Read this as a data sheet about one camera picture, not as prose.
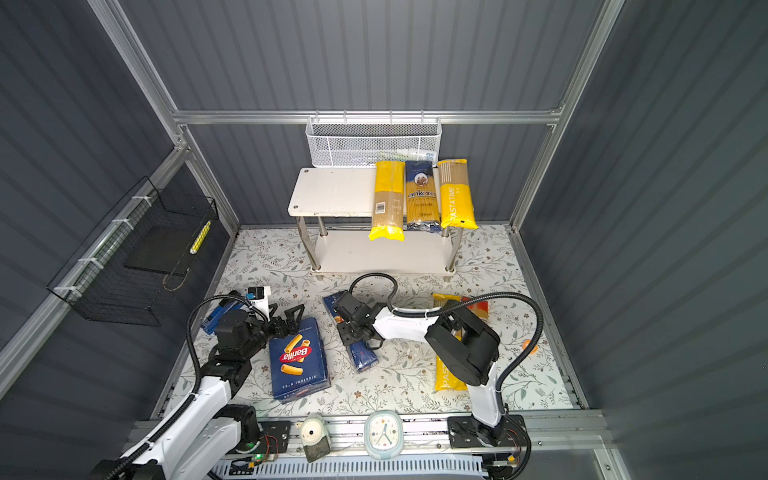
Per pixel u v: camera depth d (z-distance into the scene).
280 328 0.74
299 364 0.79
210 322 0.91
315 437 0.68
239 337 0.63
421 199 0.77
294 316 0.77
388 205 0.75
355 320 0.71
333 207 0.78
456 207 0.74
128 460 0.41
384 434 0.72
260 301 0.72
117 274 0.69
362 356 0.82
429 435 0.75
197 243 0.79
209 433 0.57
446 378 0.81
